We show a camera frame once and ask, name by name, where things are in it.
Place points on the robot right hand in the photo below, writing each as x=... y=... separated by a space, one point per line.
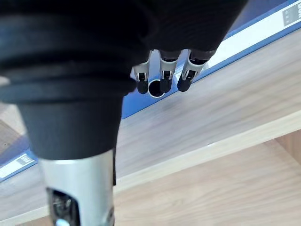
x=70 y=58

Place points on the wooden cabinet shelf board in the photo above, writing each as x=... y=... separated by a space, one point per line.
x=211 y=106

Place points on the wooden office cabinet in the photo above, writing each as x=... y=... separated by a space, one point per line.
x=235 y=188

